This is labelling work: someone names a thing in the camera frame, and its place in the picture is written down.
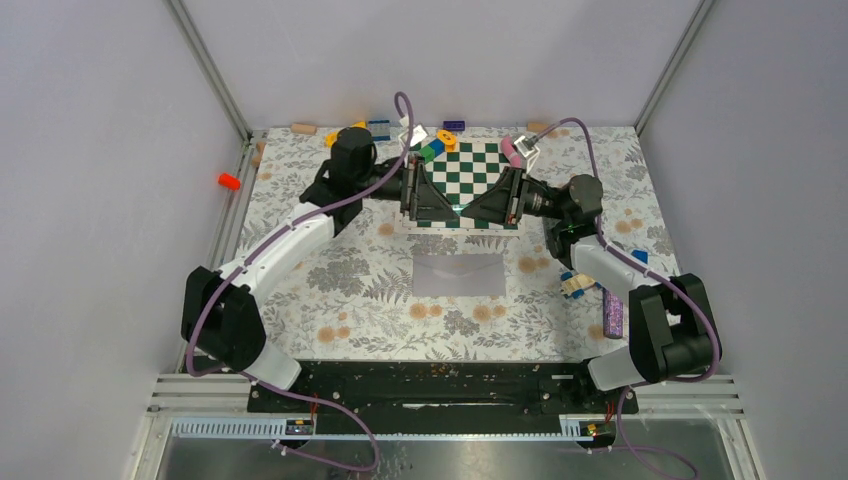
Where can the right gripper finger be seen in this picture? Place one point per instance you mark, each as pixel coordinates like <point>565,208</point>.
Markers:
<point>503,191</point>
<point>491,209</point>

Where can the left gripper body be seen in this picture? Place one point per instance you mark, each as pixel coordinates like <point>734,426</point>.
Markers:
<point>408,195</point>

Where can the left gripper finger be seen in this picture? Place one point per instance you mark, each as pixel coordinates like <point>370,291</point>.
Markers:
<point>434,209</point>
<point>428,195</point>

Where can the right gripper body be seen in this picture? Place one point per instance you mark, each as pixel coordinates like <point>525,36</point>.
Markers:
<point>522,197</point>

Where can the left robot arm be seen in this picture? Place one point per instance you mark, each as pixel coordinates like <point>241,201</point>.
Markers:
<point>221,311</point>

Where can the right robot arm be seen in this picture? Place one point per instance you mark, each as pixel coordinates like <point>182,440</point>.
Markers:
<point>671,330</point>

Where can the green white chessboard mat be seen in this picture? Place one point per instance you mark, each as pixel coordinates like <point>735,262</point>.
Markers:
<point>462,176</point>

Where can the wooden cylinder block right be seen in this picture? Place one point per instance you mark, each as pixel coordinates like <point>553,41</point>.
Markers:
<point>537,127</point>

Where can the wooden cylinder block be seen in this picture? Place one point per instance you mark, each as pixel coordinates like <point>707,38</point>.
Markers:
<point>303,129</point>
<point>537,127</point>

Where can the blue lego brick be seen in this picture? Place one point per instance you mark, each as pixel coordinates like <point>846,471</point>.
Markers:
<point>380,130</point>

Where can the purple lego brick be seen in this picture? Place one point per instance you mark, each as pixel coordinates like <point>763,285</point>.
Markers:
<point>454,125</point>

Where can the yellow triangle toy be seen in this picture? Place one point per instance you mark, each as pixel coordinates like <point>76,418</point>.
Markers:
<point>331,138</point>

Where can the beige toy car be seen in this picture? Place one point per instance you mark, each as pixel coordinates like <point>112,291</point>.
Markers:
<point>574,285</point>

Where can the floral table cloth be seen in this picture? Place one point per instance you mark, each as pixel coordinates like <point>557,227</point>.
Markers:
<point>352,298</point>

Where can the wooden cylinder block left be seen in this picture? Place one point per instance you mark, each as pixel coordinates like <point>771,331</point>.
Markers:
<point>303,129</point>

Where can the rainbow lego stack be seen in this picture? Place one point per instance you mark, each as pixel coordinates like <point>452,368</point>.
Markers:
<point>640,255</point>

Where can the purple glitter microphone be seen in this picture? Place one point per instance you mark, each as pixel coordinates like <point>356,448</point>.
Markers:
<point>613,316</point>

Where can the orange cap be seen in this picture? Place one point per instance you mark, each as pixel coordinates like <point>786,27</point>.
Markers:
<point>229,182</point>

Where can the colourful block chain toy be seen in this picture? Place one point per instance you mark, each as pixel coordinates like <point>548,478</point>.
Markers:
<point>444,142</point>

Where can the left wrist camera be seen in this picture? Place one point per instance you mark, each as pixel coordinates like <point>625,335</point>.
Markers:
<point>411,136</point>

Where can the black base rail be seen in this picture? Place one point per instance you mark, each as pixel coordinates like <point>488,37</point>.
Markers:
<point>458,398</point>

